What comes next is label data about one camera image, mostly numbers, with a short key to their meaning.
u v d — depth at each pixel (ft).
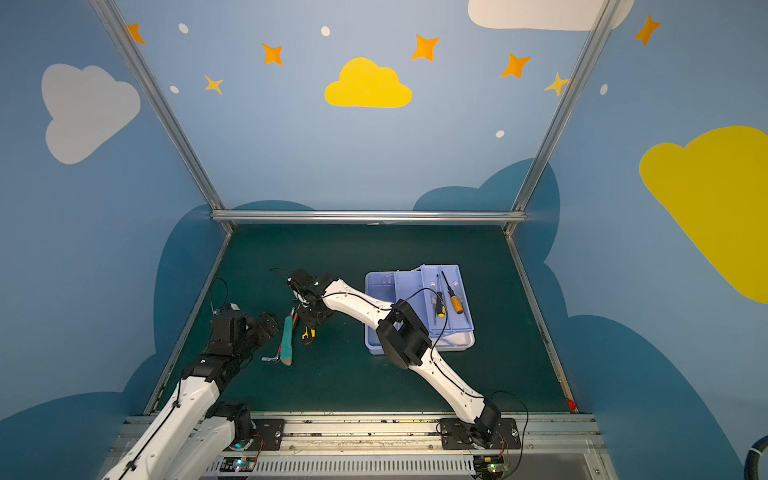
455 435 2.44
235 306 2.55
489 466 2.34
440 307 2.78
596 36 2.40
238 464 2.32
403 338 1.99
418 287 3.13
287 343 2.90
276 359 2.83
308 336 2.96
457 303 2.82
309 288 2.34
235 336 2.09
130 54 2.45
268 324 2.52
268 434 2.44
